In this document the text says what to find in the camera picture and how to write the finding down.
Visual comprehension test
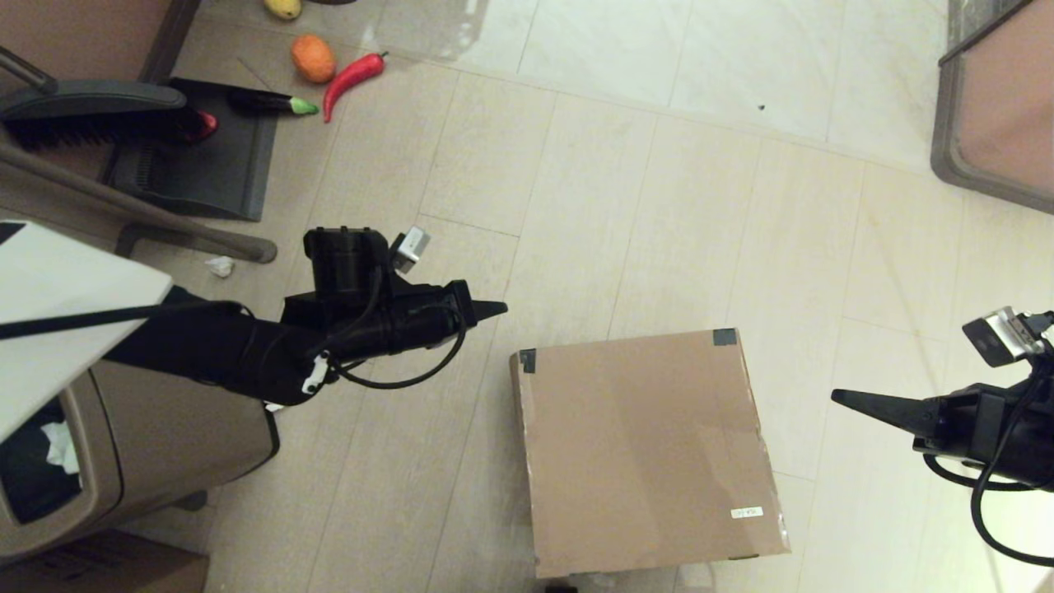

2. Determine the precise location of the purple toy eggplant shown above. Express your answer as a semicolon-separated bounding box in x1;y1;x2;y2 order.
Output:
226;88;319;115

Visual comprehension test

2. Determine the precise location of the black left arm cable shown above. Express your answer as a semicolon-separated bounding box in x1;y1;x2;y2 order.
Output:
0;247;469;390

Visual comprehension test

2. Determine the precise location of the dark gray dustpan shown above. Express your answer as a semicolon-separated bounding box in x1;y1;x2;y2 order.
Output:
103;78;278;222

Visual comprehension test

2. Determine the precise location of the brown table with gray rim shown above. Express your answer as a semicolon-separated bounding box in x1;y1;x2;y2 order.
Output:
929;0;1054;217

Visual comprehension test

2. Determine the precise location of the orange toy fruit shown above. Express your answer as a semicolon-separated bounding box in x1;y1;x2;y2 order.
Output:
290;33;337;83

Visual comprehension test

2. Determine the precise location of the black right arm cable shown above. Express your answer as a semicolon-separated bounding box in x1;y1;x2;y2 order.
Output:
922;311;1054;567

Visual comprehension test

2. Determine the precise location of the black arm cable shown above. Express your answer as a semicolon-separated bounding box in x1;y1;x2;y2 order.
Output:
922;311;1054;567
0;247;469;390

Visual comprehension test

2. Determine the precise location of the brown cardboard shoe box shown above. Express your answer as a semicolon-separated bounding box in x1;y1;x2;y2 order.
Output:
509;328;791;580

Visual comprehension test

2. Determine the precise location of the brown cardboard carton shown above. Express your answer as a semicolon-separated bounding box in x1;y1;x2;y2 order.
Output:
0;530;210;593

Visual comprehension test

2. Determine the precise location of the white tissue wad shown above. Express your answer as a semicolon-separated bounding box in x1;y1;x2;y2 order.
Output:
41;422;82;474

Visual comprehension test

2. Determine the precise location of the brown plastic trash bin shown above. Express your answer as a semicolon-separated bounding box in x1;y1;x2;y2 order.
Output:
0;358;282;563

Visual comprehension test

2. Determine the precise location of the red toy chili pepper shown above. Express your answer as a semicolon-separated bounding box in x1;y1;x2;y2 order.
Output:
322;51;389;123

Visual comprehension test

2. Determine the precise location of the brown metal frame bar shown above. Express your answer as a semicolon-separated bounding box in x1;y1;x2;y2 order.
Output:
0;140;278;264

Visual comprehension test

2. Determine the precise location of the dark gray broom brush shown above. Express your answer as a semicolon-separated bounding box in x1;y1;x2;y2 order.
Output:
0;45;189;151

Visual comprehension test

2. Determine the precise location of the black trash bag liner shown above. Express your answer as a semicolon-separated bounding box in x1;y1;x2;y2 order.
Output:
0;399;86;524

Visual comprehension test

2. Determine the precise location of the brown table with dark rim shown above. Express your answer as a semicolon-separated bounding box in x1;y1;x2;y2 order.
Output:
0;0;203;86

